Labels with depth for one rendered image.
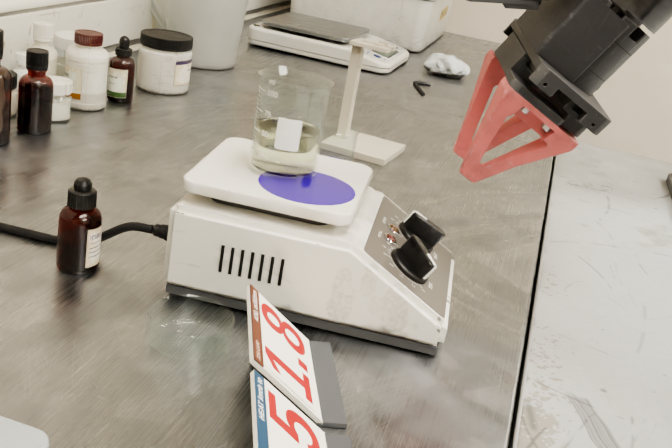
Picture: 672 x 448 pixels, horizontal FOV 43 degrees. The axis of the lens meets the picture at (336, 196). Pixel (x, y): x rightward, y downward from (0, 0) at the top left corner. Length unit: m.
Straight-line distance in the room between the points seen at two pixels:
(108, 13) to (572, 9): 0.81
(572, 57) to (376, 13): 1.15
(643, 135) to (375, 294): 1.58
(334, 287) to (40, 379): 0.19
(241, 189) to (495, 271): 0.27
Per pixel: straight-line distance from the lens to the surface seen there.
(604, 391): 0.63
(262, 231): 0.58
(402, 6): 1.70
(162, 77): 1.12
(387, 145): 1.03
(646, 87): 2.09
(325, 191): 0.60
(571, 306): 0.73
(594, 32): 0.58
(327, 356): 0.57
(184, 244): 0.60
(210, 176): 0.60
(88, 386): 0.52
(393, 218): 0.66
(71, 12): 1.18
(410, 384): 0.56
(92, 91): 1.01
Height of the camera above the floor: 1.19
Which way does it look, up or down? 20 degrees down
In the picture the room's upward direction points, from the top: 10 degrees clockwise
